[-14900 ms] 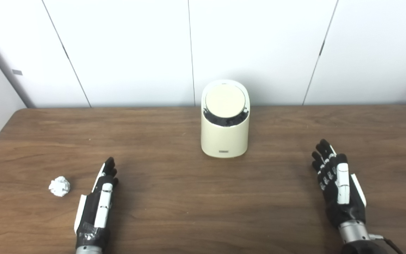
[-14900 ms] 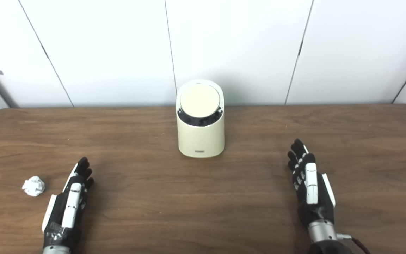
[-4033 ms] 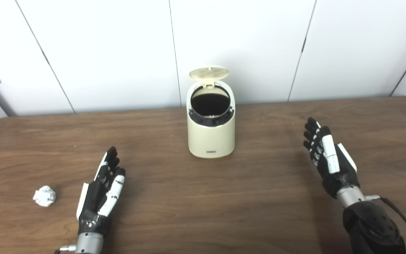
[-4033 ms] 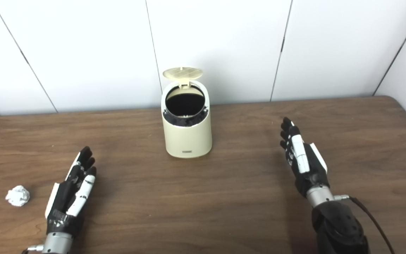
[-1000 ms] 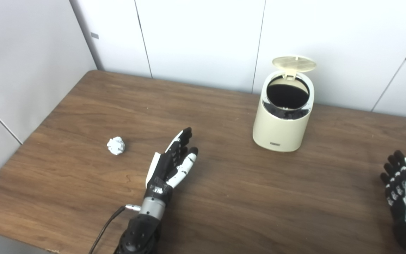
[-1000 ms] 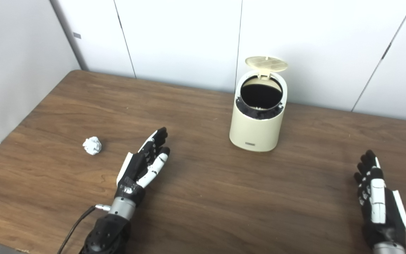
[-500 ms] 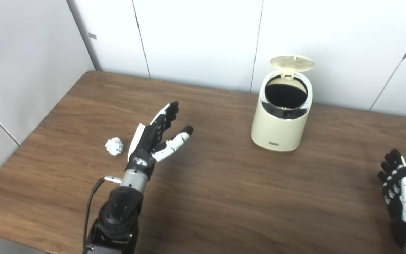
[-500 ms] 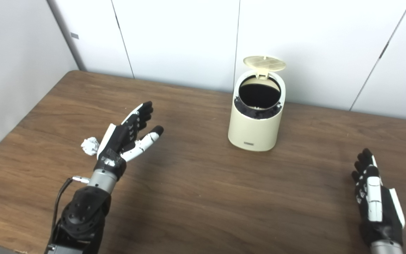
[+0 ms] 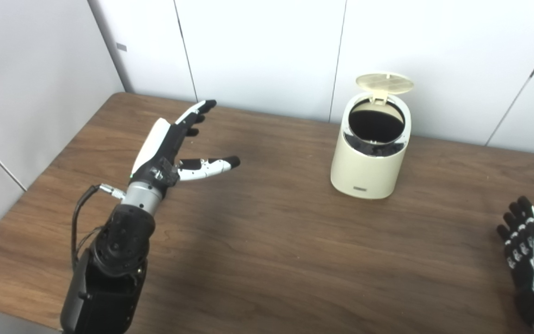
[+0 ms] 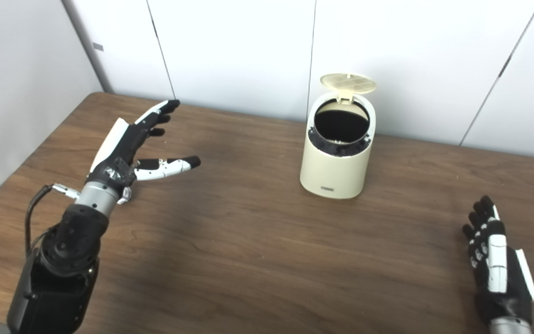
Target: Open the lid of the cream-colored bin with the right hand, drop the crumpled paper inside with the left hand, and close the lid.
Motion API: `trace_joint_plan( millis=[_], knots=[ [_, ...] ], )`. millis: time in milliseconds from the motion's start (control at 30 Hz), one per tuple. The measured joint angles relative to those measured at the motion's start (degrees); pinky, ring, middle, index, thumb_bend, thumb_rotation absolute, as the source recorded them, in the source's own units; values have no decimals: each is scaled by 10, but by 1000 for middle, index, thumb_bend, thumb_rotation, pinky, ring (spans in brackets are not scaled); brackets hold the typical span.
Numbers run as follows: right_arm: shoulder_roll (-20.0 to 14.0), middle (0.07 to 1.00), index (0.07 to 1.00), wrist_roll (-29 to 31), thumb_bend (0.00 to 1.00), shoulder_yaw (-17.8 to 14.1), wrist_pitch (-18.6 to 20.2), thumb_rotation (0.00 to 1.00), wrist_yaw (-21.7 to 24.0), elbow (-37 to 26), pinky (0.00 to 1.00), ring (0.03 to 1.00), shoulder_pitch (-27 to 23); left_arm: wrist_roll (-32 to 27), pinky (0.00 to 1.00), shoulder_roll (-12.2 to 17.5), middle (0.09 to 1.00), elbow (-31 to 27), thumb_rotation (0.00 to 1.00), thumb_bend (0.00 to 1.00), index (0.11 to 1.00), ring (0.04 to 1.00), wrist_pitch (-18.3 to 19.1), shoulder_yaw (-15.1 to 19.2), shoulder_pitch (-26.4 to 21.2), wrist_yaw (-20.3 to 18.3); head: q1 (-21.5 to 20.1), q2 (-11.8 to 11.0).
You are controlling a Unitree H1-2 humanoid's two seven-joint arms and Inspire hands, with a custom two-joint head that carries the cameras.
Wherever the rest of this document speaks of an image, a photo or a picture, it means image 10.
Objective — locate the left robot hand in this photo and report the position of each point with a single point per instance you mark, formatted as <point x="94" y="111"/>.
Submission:
<point x="118" y="148"/>

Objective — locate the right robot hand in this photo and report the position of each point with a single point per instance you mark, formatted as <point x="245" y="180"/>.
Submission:
<point x="499" y="273"/>

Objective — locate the cream-colored bin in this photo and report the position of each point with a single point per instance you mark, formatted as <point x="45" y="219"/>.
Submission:
<point x="334" y="171"/>

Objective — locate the cream round bin lid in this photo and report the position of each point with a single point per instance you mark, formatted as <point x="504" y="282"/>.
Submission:
<point x="348" y="83"/>

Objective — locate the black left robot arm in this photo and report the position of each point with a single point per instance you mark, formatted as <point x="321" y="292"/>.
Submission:
<point x="58" y="278"/>

